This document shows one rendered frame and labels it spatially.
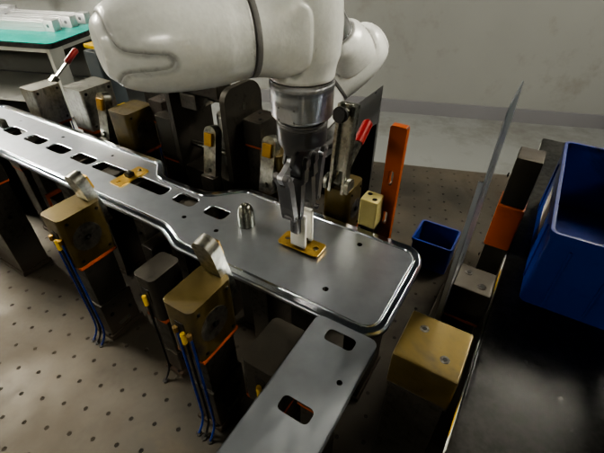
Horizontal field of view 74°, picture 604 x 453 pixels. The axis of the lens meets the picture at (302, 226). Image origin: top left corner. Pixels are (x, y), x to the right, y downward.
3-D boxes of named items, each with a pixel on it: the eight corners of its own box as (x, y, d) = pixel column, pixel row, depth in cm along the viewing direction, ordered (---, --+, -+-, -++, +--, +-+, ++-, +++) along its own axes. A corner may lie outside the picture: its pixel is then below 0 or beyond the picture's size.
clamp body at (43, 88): (62, 187, 145) (18, 86, 122) (91, 173, 153) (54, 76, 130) (75, 193, 142) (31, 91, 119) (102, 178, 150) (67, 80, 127)
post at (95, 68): (119, 172, 153) (81, 50, 125) (136, 164, 158) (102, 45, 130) (133, 177, 149) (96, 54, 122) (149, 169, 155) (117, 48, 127)
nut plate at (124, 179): (119, 187, 89) (119, 182, 88) (109, 182, 90) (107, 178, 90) (149, 171, 94) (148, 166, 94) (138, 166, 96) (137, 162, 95)
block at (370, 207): (346, 323, 97) (359, 198, 74) (352, 314, 99) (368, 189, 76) (359, 329, 95) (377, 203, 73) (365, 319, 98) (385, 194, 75)
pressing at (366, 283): (-71, 131, 114) (-75, 126, 113) (8, 106, 129) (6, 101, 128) (377, 347, 58) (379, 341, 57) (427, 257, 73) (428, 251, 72)
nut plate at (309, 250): (277, 242, 74) (276, 236, 73) (288, 231, 76) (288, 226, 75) (316, 258, 70) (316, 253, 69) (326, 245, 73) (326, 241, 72)
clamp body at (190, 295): (187, 430, 77) (142, 312, 56) (226, 381, 85) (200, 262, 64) (212, 448, 74) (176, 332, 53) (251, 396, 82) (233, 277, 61)
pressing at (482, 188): (429, 334, 58) (501, 107, 37) (450, 285, 66) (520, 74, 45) (433, 336, 58) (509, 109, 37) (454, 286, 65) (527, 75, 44)
